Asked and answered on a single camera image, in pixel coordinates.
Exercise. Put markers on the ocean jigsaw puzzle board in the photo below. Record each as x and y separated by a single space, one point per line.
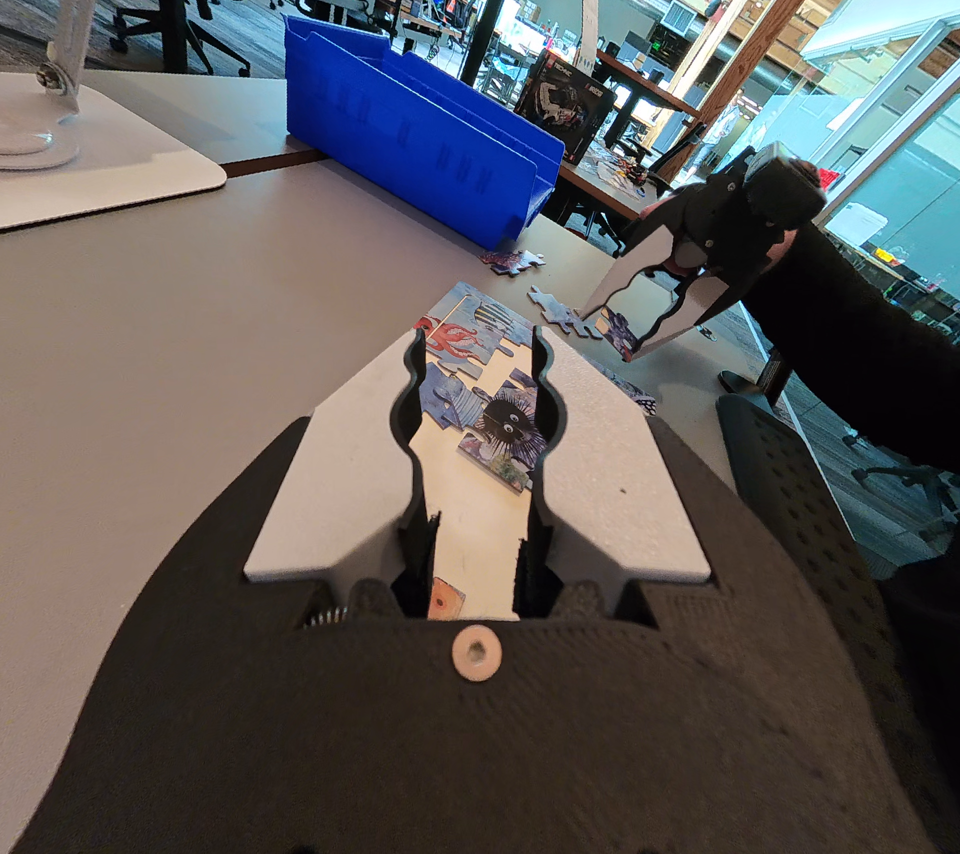
465 546

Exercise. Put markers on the light blue puzzle piece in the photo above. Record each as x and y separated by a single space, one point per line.
562 310

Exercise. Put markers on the clear glass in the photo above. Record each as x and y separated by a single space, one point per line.
30 134

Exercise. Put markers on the brown wooden desk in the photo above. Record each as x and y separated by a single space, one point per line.
600 190

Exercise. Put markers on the person's right forearm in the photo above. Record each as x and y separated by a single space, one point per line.
847 344

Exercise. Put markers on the joined pink coral puzzle pieces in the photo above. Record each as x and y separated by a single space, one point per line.
514 261

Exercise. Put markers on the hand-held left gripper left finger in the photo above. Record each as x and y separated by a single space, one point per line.
337 486

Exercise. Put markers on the person's right hand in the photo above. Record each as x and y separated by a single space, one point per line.
686 261

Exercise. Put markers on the purple puzzle piece orange patch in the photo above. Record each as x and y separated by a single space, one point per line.
621 336

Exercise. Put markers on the wooden ceiling post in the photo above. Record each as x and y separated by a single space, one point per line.
795 6

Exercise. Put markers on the black sea urchin puzzle pieces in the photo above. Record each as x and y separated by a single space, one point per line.
506 426

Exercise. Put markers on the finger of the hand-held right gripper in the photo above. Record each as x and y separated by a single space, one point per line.
634 261
697 306

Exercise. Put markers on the glass window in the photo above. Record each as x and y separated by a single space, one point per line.
900 194

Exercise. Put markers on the blue plastic bin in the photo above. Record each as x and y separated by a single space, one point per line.
420 134

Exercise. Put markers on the black printed cardboard box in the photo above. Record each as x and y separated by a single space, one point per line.
562 104

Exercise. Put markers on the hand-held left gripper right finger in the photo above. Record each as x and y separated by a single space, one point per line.
622 494

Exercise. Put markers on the solid blue whale puzzle piece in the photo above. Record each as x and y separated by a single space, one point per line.
435 393

